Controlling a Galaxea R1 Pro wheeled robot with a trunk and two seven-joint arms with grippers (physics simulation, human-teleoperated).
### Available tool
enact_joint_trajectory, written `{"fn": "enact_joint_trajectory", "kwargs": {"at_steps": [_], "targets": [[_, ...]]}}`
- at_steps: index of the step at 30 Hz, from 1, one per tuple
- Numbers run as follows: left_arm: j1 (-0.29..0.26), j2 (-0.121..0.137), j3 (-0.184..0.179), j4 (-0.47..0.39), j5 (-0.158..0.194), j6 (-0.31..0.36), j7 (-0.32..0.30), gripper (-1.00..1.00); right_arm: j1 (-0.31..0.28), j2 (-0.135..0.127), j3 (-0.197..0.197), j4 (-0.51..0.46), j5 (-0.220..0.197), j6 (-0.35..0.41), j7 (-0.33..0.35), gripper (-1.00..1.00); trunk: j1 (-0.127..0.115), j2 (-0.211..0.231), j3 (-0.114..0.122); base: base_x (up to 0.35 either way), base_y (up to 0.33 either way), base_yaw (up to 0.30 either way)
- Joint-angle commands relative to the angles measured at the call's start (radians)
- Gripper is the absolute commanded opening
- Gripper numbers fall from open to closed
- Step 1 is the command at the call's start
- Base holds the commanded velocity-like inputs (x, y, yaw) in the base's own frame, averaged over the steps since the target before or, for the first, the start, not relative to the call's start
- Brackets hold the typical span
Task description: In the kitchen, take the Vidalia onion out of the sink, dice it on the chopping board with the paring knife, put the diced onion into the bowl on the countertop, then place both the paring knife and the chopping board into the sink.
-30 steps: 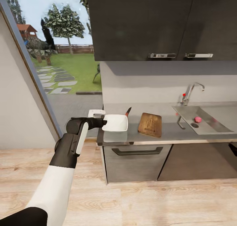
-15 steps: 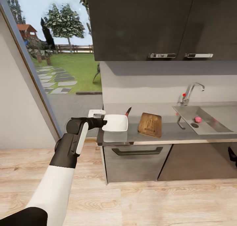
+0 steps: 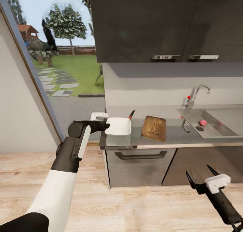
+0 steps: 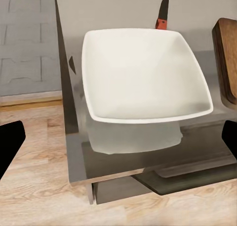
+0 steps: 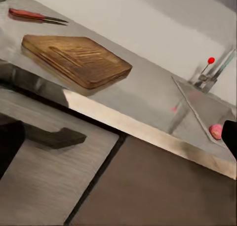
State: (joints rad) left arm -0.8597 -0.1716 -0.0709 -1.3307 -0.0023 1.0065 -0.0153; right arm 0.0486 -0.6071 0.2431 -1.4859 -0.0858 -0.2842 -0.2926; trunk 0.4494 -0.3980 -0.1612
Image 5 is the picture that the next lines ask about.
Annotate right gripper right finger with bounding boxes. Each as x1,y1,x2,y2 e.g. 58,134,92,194
221,120,237,159

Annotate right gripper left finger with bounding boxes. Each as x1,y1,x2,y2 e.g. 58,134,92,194
0,120,26,179

